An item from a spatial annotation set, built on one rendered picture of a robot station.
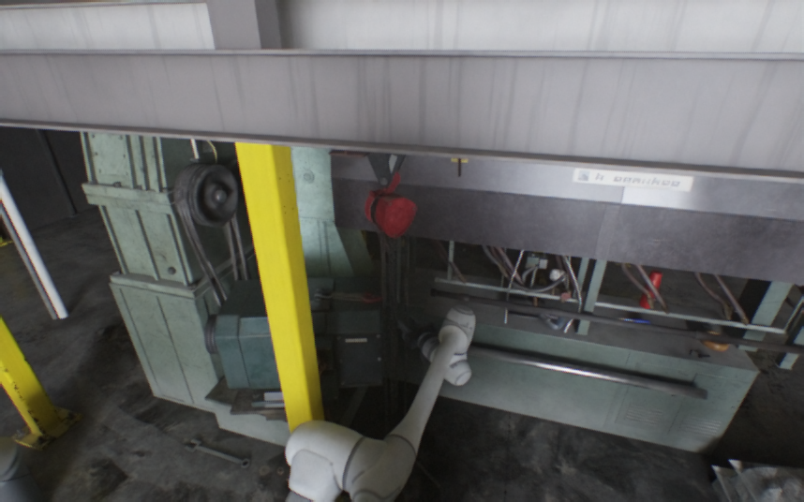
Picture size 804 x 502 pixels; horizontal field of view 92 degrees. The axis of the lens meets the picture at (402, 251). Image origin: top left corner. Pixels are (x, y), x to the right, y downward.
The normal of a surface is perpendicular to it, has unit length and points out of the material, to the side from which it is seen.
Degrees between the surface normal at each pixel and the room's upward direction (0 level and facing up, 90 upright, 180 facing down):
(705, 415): 90
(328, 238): 90
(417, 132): 90
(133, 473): 0
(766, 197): 78
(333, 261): 90
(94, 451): 0
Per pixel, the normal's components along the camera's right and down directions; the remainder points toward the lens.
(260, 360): 0.06, 0.46
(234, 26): -0.28, 0.44
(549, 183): -0.27, 0.25
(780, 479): -0.19, -0.94
